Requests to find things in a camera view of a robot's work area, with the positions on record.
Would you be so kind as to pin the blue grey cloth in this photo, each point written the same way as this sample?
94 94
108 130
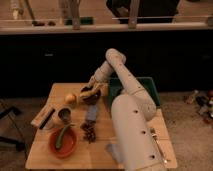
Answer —
91 114

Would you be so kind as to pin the green plastic bin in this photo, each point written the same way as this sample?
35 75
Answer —
115 88

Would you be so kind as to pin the bunch of dark grapes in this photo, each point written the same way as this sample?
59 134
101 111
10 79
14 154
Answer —
89 131

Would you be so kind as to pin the yellow lemon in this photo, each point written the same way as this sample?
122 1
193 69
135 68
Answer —
70 98

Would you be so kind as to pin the white block with black strip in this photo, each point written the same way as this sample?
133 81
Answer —
43 119

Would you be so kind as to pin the orange bowl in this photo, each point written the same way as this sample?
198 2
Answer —
68 143

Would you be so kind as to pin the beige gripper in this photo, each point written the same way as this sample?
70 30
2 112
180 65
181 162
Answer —
93 81

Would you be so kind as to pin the green cucumber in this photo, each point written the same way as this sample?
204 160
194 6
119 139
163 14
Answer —
62 136

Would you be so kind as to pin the wooden table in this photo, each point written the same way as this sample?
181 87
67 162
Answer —
86 156

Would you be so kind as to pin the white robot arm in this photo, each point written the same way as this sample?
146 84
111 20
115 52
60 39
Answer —
130 111

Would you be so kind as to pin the dark purple bowl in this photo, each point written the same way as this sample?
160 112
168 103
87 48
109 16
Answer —
91 100

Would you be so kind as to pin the yellow banana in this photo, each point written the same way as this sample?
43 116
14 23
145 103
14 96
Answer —
89 91

